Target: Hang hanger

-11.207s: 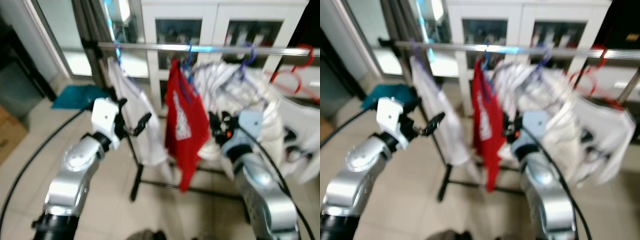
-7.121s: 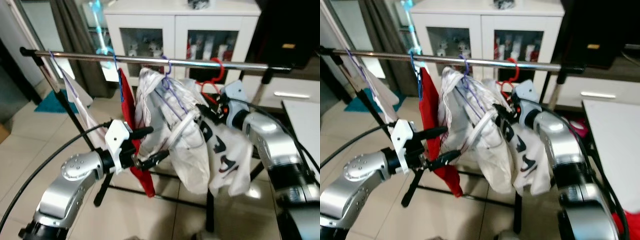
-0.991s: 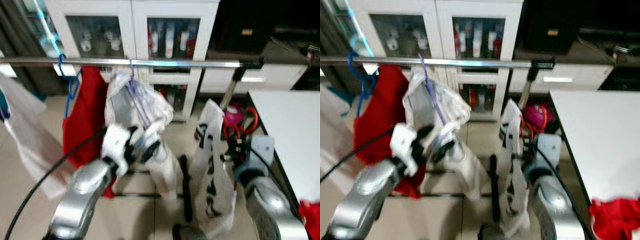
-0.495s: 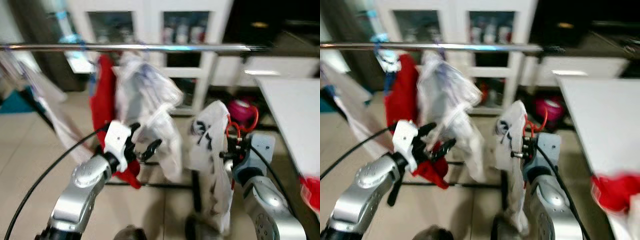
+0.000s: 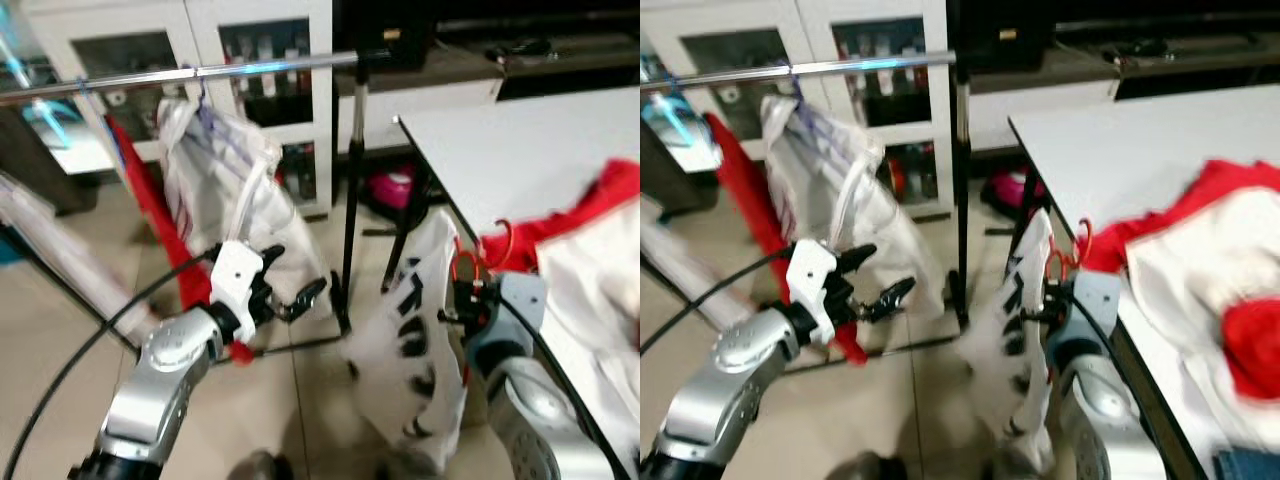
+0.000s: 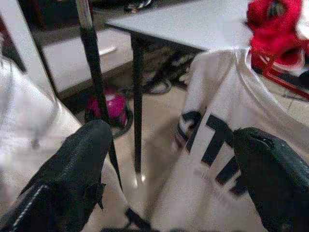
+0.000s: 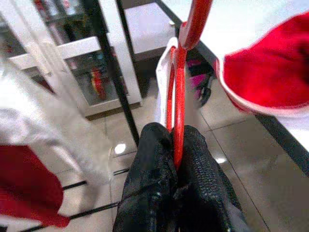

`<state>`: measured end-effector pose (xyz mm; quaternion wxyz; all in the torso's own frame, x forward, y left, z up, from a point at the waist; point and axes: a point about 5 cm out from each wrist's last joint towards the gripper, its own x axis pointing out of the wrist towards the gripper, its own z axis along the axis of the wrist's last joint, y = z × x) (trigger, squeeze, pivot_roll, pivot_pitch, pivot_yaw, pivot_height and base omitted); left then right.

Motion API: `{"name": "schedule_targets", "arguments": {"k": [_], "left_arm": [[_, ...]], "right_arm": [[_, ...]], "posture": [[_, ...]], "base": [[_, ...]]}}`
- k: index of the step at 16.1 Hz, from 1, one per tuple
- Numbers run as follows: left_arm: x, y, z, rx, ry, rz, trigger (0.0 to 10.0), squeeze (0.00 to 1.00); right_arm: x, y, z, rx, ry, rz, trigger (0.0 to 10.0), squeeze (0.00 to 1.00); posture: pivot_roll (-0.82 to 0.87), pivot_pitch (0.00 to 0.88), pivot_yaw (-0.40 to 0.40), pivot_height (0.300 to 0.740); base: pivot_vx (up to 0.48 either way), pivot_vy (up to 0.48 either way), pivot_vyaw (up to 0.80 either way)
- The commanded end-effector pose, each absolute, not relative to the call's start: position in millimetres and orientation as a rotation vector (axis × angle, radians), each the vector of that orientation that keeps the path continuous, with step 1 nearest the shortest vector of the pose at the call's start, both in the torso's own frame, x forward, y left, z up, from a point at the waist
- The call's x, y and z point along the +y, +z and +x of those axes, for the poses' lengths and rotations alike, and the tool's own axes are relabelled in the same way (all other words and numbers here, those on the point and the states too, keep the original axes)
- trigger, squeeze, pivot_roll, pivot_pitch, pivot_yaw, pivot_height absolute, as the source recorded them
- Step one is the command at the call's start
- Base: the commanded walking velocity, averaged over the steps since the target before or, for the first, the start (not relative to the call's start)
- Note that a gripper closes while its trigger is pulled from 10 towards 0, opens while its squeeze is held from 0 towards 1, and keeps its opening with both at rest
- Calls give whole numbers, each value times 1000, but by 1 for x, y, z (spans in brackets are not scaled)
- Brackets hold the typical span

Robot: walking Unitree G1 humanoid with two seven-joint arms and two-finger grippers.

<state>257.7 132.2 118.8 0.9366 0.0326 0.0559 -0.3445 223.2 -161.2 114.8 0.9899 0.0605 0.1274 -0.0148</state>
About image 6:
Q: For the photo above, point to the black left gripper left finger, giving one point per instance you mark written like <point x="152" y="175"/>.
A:
<point x="72" y="169"/>

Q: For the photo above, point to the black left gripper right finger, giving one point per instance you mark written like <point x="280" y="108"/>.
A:
<point x="277" y="181"/>

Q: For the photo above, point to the red plastic hanger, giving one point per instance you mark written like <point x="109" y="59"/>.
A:
<point x="285" y="83"/>

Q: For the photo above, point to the red polo shirt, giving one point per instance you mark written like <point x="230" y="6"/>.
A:
<point x="272" y="38"/>

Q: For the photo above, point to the white stitched jacket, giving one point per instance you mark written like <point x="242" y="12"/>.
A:
<point x="24" y="108"/>

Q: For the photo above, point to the white shirt black print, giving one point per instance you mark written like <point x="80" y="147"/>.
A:
<point x="253" y="101"/>

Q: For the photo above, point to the black table leg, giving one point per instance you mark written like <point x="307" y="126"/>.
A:
<point x="137" y="96"/>

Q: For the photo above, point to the white low cabinet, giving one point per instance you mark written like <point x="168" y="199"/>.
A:
<point x="72" y="60"/>

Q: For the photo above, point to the black clothes rack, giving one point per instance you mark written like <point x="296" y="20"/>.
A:
<point x="93" y="60"/>

